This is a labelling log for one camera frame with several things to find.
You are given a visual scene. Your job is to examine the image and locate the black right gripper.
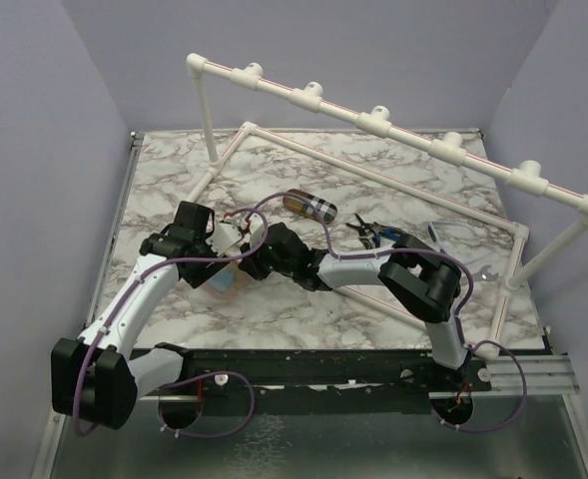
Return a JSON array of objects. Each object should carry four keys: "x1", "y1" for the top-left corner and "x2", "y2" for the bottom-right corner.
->
[{"x1": 238, "y1": 234, "x2": 295, "y2": 282}]

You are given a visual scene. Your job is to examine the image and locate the pink glasses case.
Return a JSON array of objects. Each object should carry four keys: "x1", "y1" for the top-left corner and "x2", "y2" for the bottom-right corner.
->
[{"x1": 202, "y1": 260, "x2": 254, "y2": 300}]

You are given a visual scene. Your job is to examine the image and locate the plaid glasses case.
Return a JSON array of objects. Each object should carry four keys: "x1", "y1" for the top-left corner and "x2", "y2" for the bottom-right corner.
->
[{"x1": 283, "y1": 189, "x2": 337, "y2": 225}]

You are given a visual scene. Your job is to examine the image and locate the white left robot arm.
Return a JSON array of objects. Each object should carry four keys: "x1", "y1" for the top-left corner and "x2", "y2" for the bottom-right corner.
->
[{"x1": 50, "y1": 202, "x2": 244, "y2": 429}]

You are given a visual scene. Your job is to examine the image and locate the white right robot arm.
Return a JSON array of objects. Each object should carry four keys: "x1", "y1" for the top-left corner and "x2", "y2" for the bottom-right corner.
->
[{"x1": 240, "y1": 223, "x2": 473, "y2": 390}]

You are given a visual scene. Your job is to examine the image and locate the black blue sunglasses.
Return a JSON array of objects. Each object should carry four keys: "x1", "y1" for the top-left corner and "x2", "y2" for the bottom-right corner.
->
[{"x1": 346, "y1": 214, "x2": 405, "y2": 249}]

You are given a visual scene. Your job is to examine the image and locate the light blue sunglasses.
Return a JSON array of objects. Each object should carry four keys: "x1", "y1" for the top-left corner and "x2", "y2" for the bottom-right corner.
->
[{"x1": 426, "y1": 221, "x2": 485, "y2": 265}]

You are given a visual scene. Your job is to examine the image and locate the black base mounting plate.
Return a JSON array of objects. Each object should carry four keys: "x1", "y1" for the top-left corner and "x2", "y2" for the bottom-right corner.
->
[{"x1": 145, "y1": 348, "x2": 490, "y2": 415}]

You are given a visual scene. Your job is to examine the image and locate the silver wrench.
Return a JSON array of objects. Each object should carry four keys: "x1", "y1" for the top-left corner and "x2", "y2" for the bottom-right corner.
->
[{"x1": 472, "y1": 264, "x2": 499, "y2": 281}]

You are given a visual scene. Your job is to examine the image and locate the white PVC pipe rack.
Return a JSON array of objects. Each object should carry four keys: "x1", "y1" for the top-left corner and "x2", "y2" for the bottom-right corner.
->
[{"x1": 186, "y1": 53, "x2": 588, "y2": 343}]

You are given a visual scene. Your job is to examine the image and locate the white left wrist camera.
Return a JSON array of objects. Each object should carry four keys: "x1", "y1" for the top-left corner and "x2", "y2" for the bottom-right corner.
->
[{"x1": 207, "y1": 222, "x2": 246, "y2": 257}]

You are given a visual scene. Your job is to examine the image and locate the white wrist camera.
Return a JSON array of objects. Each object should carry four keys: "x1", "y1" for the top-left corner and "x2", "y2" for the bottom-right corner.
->
[
  {"x1": 207, "y1": 222, "x2": 246, "y2": 257},
  {"x1": 247, "y1": 221, "x2": 269, "y2": 255}
]

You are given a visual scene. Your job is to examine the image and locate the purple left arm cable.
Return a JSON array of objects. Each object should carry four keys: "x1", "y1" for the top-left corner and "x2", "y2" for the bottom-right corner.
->
[{"x1": 73, "y1": 207, "x2": 270, "y2": 440}]

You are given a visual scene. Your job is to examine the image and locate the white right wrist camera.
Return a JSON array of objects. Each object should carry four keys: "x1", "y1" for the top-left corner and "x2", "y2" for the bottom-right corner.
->
[{"x1": 247, "y1": 221, "x2": 269, "y2": 255}]

